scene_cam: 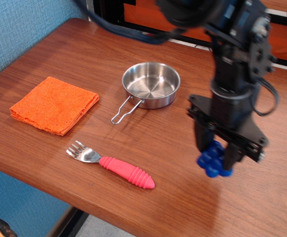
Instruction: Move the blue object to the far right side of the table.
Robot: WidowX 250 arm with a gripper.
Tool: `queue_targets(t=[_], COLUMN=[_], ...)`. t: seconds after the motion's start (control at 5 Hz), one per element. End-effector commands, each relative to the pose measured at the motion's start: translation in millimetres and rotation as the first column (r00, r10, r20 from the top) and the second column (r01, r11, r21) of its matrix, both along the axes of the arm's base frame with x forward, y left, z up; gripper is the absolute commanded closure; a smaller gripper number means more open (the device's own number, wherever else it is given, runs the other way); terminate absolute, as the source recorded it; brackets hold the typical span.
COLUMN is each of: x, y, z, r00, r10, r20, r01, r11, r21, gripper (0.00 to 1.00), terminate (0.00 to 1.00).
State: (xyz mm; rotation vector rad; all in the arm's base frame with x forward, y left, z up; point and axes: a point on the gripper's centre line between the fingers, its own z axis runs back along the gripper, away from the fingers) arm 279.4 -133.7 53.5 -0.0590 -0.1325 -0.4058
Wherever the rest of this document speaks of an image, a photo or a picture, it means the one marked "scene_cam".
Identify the blue bumpy toy ball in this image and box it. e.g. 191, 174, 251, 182
196, 141, 233, 178

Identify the small steel pan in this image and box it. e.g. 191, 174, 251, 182
111, 62, 181, 125

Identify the orange folded cloth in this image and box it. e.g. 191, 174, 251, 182
10, 77, 100, 136

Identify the black table leg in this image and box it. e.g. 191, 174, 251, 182
46, 206, 89, 237

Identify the orange panel black frame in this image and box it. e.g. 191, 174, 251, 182
88, 0, 287, 65

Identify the fork with pink handle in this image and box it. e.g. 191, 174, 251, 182
66, 141, 155, 189

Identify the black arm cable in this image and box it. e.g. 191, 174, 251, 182
74, 0, 186, 45

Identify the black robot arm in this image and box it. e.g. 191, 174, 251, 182
157, 0, 279, 171

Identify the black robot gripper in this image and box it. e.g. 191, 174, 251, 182
188, 85, 268, 171

